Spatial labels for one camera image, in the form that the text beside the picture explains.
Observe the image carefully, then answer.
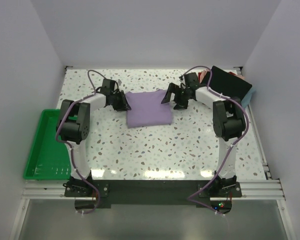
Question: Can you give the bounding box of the purple cable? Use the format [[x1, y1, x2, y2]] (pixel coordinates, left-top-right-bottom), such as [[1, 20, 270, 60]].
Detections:
[[181, 65, 251, 210], [54, 69, 108, 215]]

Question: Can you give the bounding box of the green plastic tray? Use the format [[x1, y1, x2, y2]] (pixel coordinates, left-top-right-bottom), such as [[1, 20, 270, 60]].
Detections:
[[23, 109, 71, 181]]

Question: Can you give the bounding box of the pink folded t shirt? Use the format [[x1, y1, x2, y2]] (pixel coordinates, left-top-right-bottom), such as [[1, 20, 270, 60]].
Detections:
[[198, 70, 245, 84]]

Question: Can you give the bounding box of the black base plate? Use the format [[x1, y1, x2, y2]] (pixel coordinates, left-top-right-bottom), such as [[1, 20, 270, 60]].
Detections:
[[63, 178, 242, 210]]

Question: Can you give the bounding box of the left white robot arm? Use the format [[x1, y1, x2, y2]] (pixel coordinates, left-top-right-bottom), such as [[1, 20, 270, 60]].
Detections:
[[55, 78, 131, 198]]

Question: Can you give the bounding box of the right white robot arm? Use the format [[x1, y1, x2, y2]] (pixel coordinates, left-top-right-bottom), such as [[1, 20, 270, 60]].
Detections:
[[161, 71, 249, 200]]

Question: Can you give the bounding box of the purple t shirt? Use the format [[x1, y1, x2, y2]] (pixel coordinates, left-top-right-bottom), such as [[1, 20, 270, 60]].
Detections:
[[125, 89, 173, 128]]

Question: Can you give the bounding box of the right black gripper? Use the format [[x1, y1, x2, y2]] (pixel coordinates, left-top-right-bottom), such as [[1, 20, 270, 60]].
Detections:
[[161, 82, 190, 110]]

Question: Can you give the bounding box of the light blue folded t shirt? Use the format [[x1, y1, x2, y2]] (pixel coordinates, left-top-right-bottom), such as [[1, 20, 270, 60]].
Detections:
[[241, 87, 256, 109]]

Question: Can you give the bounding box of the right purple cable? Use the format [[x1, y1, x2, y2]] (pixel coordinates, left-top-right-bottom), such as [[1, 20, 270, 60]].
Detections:
[[181, 65, 251, 210]]

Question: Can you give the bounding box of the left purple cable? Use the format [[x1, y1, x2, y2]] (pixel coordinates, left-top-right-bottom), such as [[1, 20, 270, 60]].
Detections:
[[54, 69, 108, 215]]

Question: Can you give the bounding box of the black folded t shirt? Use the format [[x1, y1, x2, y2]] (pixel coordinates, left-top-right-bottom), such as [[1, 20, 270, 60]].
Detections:
[[209, 66, 252, 100]]

